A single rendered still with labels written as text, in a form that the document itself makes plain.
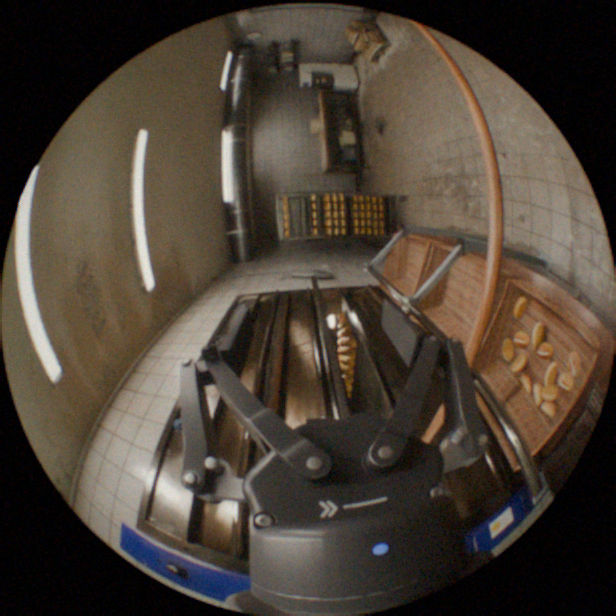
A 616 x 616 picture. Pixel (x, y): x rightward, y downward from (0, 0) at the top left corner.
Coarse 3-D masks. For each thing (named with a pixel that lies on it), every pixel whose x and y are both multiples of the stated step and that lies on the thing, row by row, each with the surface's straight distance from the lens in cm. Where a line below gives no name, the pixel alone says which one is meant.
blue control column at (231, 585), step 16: (528, 496) 95; (496, 512) 84; (512, 512) 88; (528, 512) 96; (128, 528) 89; (480, 528) 78; (512, 528) 90; (128, 544) 90; (144, 544) 84; (160, 544) 83; (480, 544) 80; (496, 544) 85; (144, 560) 87; (160, 560) 81; (176, 560) 76; (192, 560) 75; (176, 576) 79; (192, 576) 75; (208, 576) 72; (224, 576) 70; (240, 576) 68; (208, 592) 75; (224, 592) 72
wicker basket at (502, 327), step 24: (528, 288) 91; (504, 312) 97; (528, 312) 103; (504, 336) 108; (552, 336) 98; (576, 336) 94; (480, 360) 101; (504, 360) 114; (528, 360) 106; (552, 360) 99; (504, 384) 105; (552, 384) 101; (576, 384) 97; (480, 408) 94; (528, 408) 103; (528, 432) 98; (552, 432) 82
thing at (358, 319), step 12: (348, 300) 163; (360, 324) 131; (372, 336) 120; (372, 348) 111; (372, 360) 111; (384, 360) 104; (384, 372) 98; (384, 384) 97; (396, 384) 93; (396, 396) 88
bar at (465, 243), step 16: (464, 240) 80; (480, 240) 159; (512, 256) 109; (528, 256) 127; (544, 256) 161; (416, 304) 75; (480, 384) 47; (496, 400) 45; (496, 416) 44; (512, 432) 43; (512, 448) 44; (528, 448) 44; (528, 464) 43; (528, 480) 44
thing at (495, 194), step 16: (448, 64) 55; (464, 80) 50; (464, 96) 48; (480, 112) 45; (480, 128) 43; (480, 144) 42; (496, 160) 41; (496, 176) 39; (496, 192) 38; (496, 208) 38; (496, 224) 38; (496, 240) 37; (496, 256) 38; (496, 272) 38; (496, 288) 39; (480, 304) 40; (480, 320) 40; (480, 336) 41; (432, 432) 60
